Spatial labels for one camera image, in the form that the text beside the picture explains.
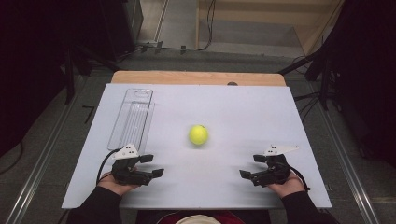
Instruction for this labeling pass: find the wooden step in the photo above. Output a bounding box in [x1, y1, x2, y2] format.
[194, 0, 346, 58]

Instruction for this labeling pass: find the clear plastic tray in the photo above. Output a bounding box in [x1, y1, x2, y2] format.
[106, 88, 156, 154]

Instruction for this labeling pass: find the white board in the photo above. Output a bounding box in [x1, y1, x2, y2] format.
[61, 82, 332, 210]

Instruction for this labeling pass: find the dark curtain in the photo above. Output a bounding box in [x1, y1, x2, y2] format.
[321, 0, 396, 171]
[0, 0, 108, 158]

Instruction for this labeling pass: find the yellow tennis ball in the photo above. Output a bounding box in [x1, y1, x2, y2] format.
[188, 124, 210, 147]

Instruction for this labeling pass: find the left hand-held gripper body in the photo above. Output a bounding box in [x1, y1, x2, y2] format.
[110, 143, 154, 187]

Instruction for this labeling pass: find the person's right hand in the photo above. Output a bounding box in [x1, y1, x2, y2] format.
[266, 170, 306, 200]

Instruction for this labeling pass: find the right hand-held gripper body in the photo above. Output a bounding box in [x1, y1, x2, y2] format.
[248, 145, 300, 188]

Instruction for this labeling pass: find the person's left hand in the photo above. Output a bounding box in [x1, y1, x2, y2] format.
[97, 167, 140, 197]

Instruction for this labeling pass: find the metal floor rail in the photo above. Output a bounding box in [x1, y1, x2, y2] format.
[305, 83, 381, 224]
[4, 74, 90, 224]

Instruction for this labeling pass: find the black metal stand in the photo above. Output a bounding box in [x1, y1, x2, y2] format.
[277, 49, 332, 111]

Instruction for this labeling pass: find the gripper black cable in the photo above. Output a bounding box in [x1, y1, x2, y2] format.
[95, 147, 123, 186]
[287, 165, 312, 192]

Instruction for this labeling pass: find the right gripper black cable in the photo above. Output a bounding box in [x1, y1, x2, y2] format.
[287, 165, 312, 192]

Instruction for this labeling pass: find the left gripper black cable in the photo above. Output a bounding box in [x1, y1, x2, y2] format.
[95, 147, 123, 186]

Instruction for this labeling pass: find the black equipment box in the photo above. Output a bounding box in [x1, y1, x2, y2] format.
[102, 0, 145, 61]

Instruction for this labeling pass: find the wooden table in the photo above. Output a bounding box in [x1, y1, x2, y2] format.
[110, 70, 287, 88]

